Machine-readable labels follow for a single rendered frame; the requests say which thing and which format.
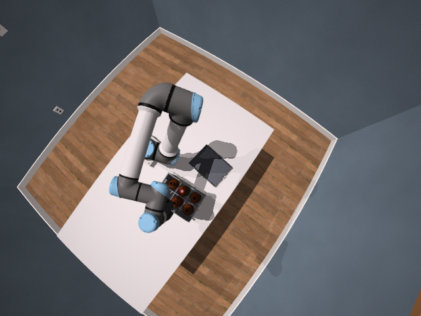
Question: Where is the dark grey bottle crate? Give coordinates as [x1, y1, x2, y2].
[162, 174, 206, 222]

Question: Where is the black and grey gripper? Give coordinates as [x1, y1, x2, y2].
[163, 198, 176, 223]

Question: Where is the brown bottle with red cap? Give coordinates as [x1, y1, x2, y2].
[178, 186, 191, 197]

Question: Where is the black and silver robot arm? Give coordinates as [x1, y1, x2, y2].
[109, 82, 203, 233]

